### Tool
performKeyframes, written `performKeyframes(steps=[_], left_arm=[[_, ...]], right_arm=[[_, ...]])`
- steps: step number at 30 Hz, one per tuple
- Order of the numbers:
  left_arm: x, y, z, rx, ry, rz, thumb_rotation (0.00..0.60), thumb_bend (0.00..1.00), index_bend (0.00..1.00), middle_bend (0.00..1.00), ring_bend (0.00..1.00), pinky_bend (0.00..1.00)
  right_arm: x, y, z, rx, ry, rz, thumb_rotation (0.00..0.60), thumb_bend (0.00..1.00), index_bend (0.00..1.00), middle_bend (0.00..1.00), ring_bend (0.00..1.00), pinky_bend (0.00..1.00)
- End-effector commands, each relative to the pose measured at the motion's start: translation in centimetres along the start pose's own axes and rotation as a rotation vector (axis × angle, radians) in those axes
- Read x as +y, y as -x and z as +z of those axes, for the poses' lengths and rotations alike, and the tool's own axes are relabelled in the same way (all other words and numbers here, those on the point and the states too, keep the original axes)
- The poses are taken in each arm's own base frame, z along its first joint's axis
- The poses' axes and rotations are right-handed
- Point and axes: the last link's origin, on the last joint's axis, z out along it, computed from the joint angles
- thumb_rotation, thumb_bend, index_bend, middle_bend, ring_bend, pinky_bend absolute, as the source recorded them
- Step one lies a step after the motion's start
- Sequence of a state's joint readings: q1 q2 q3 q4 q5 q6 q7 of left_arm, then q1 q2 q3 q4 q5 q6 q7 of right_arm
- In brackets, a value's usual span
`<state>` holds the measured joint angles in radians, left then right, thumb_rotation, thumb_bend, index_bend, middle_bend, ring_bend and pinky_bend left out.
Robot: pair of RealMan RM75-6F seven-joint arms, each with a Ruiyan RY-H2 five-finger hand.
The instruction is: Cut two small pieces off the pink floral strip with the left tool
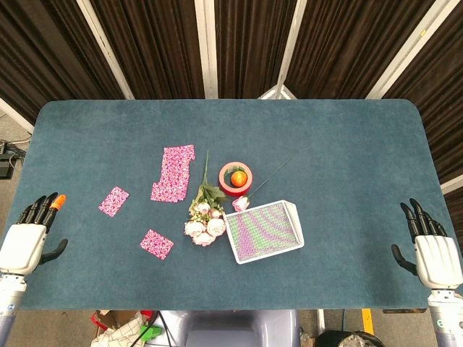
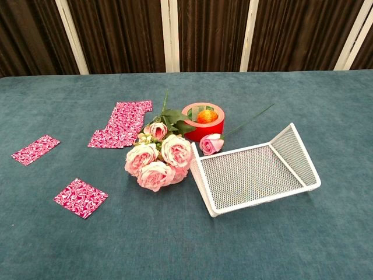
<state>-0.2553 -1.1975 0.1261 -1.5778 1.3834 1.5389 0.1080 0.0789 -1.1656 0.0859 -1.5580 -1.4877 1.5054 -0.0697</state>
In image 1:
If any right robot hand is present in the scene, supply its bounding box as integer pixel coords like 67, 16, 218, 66
391, 197, 463, 291

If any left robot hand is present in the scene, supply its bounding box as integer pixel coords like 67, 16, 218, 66
0, 192, 69, 276

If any pink patterned paper stack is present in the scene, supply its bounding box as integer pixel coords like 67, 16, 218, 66
150, 144, 196, 204

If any black power strip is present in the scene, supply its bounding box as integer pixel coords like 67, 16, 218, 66
0, 140, 26, 180

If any brown cardboard box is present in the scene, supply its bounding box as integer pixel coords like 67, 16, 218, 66
94, 309, 142, 328

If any black bag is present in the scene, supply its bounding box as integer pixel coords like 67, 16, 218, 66
314, 330, 383, 347

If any white grid pattern cloth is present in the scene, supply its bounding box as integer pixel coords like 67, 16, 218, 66
90, 316, 148, 347

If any blue velvet table cloth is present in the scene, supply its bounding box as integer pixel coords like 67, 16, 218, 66
0, 99, 463, 312

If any green plastic object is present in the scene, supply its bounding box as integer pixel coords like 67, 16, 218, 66
140, 324, 163, 341

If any white mesh tray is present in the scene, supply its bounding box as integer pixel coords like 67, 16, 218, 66
222, 200, 305, 265

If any pink peony bouquet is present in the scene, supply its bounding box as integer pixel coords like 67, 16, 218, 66
183, 150, 229, 247

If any brown curtain panel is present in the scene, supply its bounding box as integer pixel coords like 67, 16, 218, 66
285, 0, 437, 99
216, 0, 300, 99
0, 0, 126, 126
383, 0, 463, 181
88, 0, 205, 100

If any single pink rose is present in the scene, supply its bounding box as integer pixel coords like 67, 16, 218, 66
231, 155, 294, 213

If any red tape roll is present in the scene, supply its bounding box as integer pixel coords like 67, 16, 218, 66
218, 161, 254, 198

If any grey robot torso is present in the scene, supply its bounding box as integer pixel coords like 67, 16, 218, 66
173, 309, 301, 347

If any white frame bar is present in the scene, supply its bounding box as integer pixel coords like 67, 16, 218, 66
440, 176, 463, 195
0, 96, 35, 134

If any black cable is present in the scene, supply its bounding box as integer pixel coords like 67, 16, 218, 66
153, 309, 175, 347

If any white frame post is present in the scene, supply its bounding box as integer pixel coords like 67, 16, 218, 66
76, 0, 135, 100
194, 0, 220, 99
257, 0, 308, 100
365, 0, 457, 100

